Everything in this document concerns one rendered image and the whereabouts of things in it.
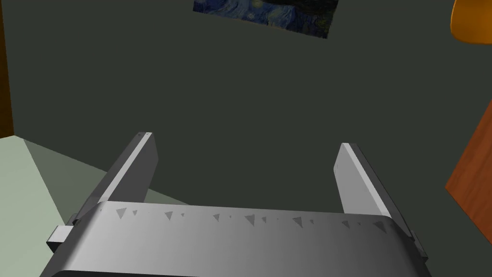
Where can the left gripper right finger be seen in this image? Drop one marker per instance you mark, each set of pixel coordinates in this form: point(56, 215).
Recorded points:
point(357, 181)

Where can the blue swirly wall painting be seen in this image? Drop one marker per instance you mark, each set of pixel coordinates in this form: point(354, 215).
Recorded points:
point(269, 12)

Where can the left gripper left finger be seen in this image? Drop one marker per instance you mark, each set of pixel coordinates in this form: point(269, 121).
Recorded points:
point(132, 173)

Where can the reddish brown wooden furniture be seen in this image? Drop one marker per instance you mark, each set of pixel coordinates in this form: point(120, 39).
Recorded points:
point(474, 181)

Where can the orange rounded object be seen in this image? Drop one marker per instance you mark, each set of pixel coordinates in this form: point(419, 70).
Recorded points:
point(472, 21)

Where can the dark brown wooden door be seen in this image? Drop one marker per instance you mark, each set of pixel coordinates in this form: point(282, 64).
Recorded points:
point(5, 77)

